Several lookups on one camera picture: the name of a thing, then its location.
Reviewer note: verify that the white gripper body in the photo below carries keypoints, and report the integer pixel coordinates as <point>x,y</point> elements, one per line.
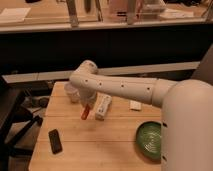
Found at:
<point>88,98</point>

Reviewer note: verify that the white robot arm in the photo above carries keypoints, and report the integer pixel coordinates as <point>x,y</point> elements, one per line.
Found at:
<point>186,106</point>

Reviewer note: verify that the small white box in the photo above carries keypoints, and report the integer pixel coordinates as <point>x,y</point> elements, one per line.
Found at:
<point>134,105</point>

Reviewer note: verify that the green round plate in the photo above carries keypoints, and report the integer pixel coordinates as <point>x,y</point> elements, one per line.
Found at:
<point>148,140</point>

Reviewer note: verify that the white paper sheet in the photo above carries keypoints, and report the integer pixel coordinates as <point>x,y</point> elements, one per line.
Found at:
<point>11,15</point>

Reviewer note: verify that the metal post left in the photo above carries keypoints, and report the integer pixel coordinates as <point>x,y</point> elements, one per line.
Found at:
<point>72,13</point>

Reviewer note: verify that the metal post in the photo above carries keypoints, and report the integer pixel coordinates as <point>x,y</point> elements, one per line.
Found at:
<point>130,12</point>
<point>72,13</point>

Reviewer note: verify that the metal post right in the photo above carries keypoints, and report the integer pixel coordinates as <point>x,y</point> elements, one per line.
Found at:
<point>130,12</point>

